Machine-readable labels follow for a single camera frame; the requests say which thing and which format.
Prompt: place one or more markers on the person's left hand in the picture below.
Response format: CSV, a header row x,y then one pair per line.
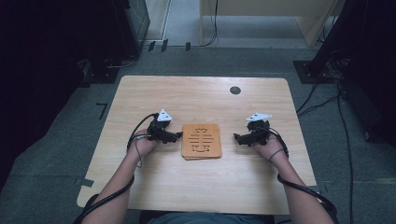
x,y
141,144

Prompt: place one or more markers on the black floor tape strip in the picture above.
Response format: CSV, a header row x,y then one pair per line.
x,y
187,46
164,45
151,46

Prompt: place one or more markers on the dark wrist band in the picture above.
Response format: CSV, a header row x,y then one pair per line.
x,y
277,151

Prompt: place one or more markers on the black square stand base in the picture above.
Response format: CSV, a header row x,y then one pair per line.
x,y
306,73

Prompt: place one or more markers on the black angled floor tape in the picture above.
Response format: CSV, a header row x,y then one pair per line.
x,y
102,110

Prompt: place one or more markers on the black round table grommet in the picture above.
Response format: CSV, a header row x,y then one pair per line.
x,y
235,90

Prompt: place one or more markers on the blue-grey shorts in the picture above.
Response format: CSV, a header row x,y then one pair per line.
x,y
211,218

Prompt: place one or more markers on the grey floor tape patch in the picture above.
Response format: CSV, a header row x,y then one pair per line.
x,y
85,182

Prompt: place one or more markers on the black cabinet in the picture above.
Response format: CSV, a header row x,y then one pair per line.
x,y
134,28

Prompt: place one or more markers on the person's right hand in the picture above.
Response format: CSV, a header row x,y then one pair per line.
x,y
274,147

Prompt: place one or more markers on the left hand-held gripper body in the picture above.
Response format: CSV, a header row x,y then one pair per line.
x,y
158,127

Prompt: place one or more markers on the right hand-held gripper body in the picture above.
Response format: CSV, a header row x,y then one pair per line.
x,y
260,132

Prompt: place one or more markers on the black flat stand base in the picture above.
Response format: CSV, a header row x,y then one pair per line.
x,y
101,74

